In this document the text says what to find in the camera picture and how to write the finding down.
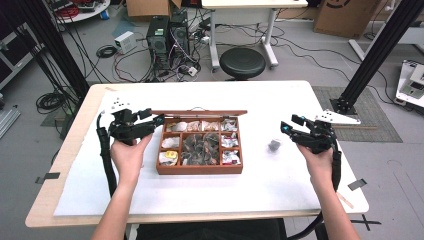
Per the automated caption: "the thin wooden stick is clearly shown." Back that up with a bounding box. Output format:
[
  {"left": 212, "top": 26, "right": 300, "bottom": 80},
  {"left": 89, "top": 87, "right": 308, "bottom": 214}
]
[{"left": 336, "top": 191, "right": 354, "bottom": 210}]

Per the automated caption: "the white-legged desk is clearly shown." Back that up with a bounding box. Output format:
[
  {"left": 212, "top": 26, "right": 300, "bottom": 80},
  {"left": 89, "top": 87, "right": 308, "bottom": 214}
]
[{"left": 200, "top": 0, "right": 309, "bottom": 73}]

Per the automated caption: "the black tape strip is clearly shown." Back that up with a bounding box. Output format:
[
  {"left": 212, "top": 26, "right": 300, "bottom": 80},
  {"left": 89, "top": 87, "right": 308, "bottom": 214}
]
[
  {"left": 347, "top": 178, "right": 368, "bottom": 192},
  {"left": 34, "top": 172, "right": 62, "bottom": 185}
]

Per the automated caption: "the grey metal rack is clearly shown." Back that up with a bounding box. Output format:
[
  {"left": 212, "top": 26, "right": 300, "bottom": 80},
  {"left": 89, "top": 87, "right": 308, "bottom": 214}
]
[{"left": 0, "top": 29, "right": 34, "bottom": 91}]

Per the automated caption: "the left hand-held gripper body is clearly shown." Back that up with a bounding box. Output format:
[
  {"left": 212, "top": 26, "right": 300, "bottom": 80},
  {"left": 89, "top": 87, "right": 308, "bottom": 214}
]
[{"left": 101, "top": 97, "right": 158, "bottom": 146}]

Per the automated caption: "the black computer tower green label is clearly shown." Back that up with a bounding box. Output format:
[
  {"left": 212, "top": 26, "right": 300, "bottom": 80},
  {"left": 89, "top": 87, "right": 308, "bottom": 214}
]
[{"left": 145, "top": 15, "right": 171, "bottom": 71}]

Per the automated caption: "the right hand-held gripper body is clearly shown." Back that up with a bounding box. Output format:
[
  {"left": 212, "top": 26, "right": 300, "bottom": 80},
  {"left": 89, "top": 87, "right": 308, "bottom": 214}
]
[{"left": 291, "top": 109, "right": 362, "bottom": 155}]

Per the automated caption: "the white machine with panel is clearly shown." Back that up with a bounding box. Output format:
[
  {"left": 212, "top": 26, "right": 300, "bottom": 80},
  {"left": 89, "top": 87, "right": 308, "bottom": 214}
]
[{"left": 395, "top": 59, "right": 424, "bottom": 109}]

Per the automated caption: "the grey metal rail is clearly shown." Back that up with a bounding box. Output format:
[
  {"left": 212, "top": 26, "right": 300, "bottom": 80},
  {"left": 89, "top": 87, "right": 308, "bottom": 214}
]
[{"left": 0, "top": 108, "right": 21, "bottom": 139}]

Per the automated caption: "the small black cable coil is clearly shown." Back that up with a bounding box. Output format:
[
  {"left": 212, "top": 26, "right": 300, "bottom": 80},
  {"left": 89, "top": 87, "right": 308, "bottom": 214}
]
[{"left": 95, "top": 44, "right": 118, "bottom": 59}]

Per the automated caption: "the person's left hand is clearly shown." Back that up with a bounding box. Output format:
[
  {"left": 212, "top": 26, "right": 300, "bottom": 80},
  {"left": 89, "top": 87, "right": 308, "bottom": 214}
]
[{"left": 109, "top": 133, "right": 154, "bottom": 188}]

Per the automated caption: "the person's right hand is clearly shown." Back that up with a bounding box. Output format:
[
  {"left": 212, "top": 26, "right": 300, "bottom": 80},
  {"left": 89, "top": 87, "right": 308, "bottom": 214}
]
[{"left": 297, "top": 143, "right": 334, "bottom": 188}]

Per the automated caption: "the black metal frame post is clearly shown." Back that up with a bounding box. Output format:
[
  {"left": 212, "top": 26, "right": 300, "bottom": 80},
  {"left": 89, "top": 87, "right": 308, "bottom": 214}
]
[
  {"left": 9, "top": 0, "right": 91, "bottom": 99},
  {"left": 329, "top": 0, "right": 424, "bottom": 116}
]

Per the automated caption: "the assortment of tea bags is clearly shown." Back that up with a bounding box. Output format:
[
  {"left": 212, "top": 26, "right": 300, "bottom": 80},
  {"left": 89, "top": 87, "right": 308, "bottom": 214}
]
[{"left": 159, "top": 118, "right": 242, "bottom": 167}]

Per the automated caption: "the round white table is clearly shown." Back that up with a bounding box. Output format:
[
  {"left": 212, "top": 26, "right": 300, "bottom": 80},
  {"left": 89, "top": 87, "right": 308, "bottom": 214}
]
[{"left": 46, "top": 0, "right": 112, "bottom": 24}]

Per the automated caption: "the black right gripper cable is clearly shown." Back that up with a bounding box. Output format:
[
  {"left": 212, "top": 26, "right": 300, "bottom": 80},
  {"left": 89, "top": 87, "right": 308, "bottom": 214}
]
[{"left": 286, "top": 149, "right": 343, "bottom": 240}]

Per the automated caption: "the white table board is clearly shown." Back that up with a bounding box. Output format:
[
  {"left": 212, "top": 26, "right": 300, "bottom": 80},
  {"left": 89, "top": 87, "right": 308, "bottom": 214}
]
[{"left": 53, "top": 81, "right": 334, "bottom": 218}]

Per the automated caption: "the large closed cardboard box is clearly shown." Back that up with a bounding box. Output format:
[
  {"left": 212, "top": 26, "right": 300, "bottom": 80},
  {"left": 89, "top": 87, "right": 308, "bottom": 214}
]
[{"left": 313, "top": 0, "right": 389, "bottom": 39}]

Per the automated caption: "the grey floor mat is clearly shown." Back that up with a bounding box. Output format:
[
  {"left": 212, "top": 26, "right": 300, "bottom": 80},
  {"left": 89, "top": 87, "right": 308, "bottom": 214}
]
[{"left": 311, "top": 85, "right": 404, "bottom": 144}]

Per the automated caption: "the large black cable coil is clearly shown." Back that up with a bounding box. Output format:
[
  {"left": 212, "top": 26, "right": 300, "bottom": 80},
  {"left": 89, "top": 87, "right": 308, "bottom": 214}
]
[{"left": 35, "top": 91, "right": 68, "bottom": 115}]

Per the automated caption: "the red cable bundle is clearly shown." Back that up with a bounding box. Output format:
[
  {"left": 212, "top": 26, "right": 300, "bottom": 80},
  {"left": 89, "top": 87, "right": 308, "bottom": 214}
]
[{"left": 54, "top": 4, "right": 81, "bottom": 19}]

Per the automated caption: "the black round stool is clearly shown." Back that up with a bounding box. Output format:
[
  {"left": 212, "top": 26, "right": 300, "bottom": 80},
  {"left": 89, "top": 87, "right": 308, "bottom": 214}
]
[{"left": 219, "top": 47, "right": 267, "bottom": 81}]

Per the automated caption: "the small white box device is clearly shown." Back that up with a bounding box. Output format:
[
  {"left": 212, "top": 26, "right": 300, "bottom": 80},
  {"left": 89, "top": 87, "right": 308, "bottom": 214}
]
[{"left": 114, "top": 30, "right": 138, "bottom": 55}]

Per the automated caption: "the open cardboard box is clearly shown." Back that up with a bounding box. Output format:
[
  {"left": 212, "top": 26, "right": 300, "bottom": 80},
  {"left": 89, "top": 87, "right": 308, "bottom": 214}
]
[{"left": 125, "top": 0, "right": 183, "bottom": 18}]

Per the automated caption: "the clear plastic cup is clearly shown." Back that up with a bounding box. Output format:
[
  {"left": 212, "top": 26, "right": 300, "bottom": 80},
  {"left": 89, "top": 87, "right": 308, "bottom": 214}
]
[{"left": 266, "top": 136, "right": 284, "bottom": 154}]

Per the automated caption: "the wooden tea box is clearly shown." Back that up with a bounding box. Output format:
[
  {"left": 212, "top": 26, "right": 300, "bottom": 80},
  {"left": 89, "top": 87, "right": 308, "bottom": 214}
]
[{"left": 151, "top": 106, "right": 249, "bottom": 176}]

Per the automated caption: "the black tape cross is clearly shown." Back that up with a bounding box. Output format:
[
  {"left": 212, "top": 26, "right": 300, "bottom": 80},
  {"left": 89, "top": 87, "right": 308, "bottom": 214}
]
[{"left": 349, "top": 214, "right": 383, "bottom": 232}]

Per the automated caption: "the person's dark clothing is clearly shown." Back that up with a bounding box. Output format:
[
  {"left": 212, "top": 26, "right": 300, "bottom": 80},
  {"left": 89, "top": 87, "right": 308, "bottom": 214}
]
[{"left": 136, "top": 218, "right": 288, "bottom": 240}]

